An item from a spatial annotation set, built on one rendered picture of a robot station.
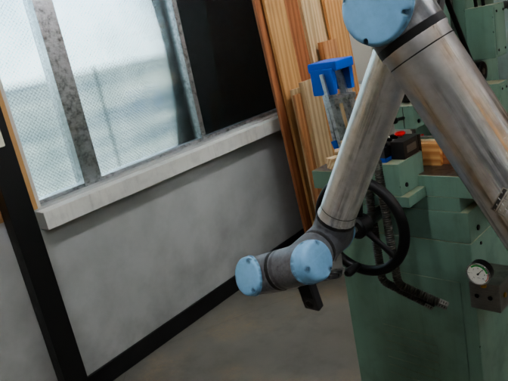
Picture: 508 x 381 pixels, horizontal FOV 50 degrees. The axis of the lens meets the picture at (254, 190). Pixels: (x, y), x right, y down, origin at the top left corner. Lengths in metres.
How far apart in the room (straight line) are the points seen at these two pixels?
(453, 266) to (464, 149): 0.78
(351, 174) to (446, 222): 0.49
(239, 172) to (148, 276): 0.81
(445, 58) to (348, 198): 0.42
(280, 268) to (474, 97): 0.54
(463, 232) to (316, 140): 1.69
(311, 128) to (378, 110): 2.03
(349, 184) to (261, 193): 2.09
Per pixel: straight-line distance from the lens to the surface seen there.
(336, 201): 1.20
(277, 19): 3.21
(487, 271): 1.52
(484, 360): 1.79
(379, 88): 1.08
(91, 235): 2.48
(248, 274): 1.24
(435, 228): 1.61
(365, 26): 0.89
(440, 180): 1.55
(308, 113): 3.10
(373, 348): 1.95
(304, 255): 1.15
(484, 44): 1.78
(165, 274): 2.76
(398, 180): 1.49
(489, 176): 0.90
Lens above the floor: 1.36
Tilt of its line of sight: 16 degrees down
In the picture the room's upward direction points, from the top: 11 degrees counter-clockwise
